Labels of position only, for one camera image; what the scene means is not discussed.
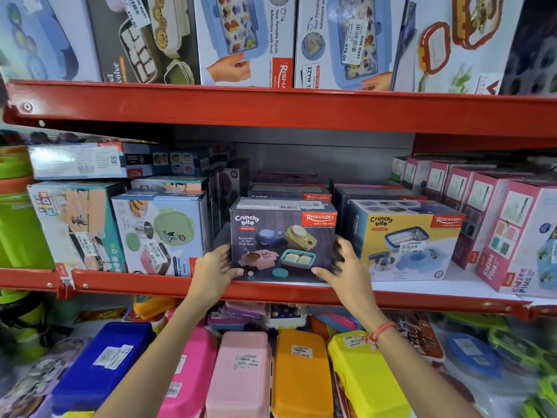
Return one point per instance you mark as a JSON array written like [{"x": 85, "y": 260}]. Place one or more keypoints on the person's right hand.
[{"x": 354, "y": 285}]

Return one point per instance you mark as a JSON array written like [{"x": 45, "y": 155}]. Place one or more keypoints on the person's left hand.
[{"x": 209, "y": 274}]

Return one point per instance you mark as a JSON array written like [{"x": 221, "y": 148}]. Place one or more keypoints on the person's left thumb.
[{"x": 235, "y": 272}]

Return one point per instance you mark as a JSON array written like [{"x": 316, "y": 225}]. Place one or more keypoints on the person's right thumb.
[{"x": 323, "y": 275}]

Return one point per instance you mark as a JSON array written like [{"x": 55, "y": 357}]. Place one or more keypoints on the dark grey lunch box carton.
[{"x": 283, "y": 232}]

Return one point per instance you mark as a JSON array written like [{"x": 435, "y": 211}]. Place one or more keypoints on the person's right forearm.
[{"x": 417, "y": 374}]

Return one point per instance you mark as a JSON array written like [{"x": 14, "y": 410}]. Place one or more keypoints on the person's left forearm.
[{"x": 161, "y": 365}]

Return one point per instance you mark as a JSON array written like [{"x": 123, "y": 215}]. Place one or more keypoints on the purple plastic lunch box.
[{"x": 239, "y": 313}]

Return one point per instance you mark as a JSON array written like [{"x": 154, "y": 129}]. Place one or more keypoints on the red-edged metal shelf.
[{"x": 278, "y": 291}]

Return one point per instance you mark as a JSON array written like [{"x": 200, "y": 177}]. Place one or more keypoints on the white dotted lunch box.
[{"x": 285, "y": 316}]

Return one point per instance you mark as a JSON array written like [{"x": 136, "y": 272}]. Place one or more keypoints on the light blue carton green box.
[{"x": 161, "y": 232}]

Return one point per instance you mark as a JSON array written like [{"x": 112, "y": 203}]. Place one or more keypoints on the yellow-orange plastic container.
[{"x": 152, "y": 306}]

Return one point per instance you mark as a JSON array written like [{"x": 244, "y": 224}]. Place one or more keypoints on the yellow lunch box carton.
[{"x": 404, "y": 232}]

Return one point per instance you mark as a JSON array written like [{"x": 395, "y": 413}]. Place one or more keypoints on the stack of dark cartons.
[{"x": 287, "y": 189}]

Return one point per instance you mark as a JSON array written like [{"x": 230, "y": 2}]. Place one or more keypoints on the dark navy carton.
[{"x": 370, "y": 193}]

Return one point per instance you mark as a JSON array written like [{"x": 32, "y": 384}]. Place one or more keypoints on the orange plastic lunch box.
[{"x": 302, "y": 378}]

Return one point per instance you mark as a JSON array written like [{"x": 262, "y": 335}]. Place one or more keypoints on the light pink plastic lunch box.
[{"x": 239, "y": 378}]

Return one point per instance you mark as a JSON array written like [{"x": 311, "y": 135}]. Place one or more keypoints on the thin teal carton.
[{"x": 169, "y": 184}]

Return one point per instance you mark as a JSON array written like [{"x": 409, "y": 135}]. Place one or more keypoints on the magenta plastic lunch box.
[{"x": 191, "y": 374}]

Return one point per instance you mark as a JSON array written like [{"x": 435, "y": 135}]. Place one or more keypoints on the yellow plastic lunch box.
[{"x": 365, "y": 378}]

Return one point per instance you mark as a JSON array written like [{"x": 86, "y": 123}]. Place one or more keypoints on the red printed pencil box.
[{"x": 422, "y": 335}]

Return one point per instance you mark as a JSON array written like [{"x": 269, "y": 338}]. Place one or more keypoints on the row of small dark cartons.
[{"x": 191, "y": 158}]

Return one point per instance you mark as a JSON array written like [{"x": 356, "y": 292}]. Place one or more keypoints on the blue plastic lunch box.
[{"x": 102, "y": 365}]

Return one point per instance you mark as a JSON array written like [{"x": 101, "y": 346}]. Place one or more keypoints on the teal kids lunch box carton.
[{"x": 74, "y": 226}]

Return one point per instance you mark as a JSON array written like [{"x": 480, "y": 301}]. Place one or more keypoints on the blue-lid clear container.
[{"x": 472, "y": 354}]

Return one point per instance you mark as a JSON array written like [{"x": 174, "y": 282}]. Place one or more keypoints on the red metal shelf beam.
[{"x": 278, "y": 108}]

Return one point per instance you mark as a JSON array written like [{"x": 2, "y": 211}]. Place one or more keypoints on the row of pink white cartons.
[{"x": 500, "y": 221}]

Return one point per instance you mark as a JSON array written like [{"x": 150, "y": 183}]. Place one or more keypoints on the flat white barcode carton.
[{"x": 74, "y": 161}]

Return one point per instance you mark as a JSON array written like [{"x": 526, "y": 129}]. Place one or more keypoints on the green-lid clear container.
[{"x": 522, "y": 343}]

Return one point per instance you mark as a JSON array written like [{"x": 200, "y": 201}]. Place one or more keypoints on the green plastic bottle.
[{"x": 19, "y": 226}]

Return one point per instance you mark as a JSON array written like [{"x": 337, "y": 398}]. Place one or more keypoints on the cartoon printed pencil box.
[{"x": 35, "y": 383}]

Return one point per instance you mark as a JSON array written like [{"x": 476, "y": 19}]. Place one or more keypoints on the white puzzle lunch box carton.
[
  {"x": 348, "y": 43},
  {"x": 243, "y": 39}
]

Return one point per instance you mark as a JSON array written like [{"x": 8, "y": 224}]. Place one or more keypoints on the dark steel lunch box carton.
[{"x": 139, "y": 43}]

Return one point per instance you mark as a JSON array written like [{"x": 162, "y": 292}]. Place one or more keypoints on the white carton with red-rimmed boxes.
[{"x": 457, "y": 43}]

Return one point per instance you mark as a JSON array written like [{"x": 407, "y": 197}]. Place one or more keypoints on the dark blue carton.
[{"x": 535, "y": 56}]

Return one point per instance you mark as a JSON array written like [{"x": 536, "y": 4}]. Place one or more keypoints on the blue lunch box carton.
[{"x": 43, "y": 34}]

